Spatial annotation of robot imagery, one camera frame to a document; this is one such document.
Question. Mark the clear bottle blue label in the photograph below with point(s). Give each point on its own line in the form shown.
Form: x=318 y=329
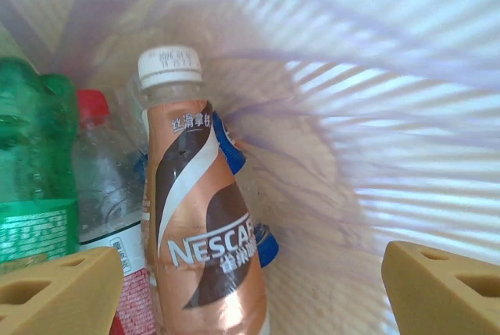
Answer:
x=230 y=147

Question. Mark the red label Nongfu water bottle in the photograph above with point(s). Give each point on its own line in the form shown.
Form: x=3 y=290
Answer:
x=101 y=179

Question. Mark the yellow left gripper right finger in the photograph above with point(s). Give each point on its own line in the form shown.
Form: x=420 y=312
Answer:
x=441 y=300

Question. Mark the green soda bottle yellow cap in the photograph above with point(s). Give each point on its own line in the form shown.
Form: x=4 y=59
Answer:
x=35 y=155

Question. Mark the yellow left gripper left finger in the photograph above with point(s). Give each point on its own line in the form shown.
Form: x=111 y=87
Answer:
x=54 y=300

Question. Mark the brown Nescafe coffee bottle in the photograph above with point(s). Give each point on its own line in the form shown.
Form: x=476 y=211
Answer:
x=195 y=194

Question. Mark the ribbed translucent plastic bin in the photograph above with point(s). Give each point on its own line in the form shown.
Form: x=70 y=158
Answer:
x=390 y=116

